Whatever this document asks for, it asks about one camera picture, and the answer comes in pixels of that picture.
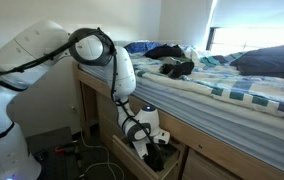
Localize grey sock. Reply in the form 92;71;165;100
162;56;194;66

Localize red handled clamp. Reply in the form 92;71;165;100
54;142;80;155

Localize dark striped sock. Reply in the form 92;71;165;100
160;63;179;80

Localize small closed wooden drawer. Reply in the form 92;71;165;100
95;92;123;142

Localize blue pillow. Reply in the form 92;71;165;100
124;40;163;55

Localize blue teal checked duvet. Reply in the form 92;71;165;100
127;45;284;125

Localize small dark navy garment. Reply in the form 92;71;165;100
144;43;186;61

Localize light wooden bed frame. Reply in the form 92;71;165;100
71;61;284;180

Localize large wooden drawer front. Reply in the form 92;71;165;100
181;147;244;180

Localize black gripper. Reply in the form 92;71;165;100
144;142;166;172

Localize white cable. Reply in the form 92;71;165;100
79;131;125;180

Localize large dark purple garment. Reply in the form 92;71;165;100
229;44;284;81

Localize mattress with light blue sheet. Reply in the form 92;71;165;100
78;52;284;180

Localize open wooden drawer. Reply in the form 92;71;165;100
110;132;187;180

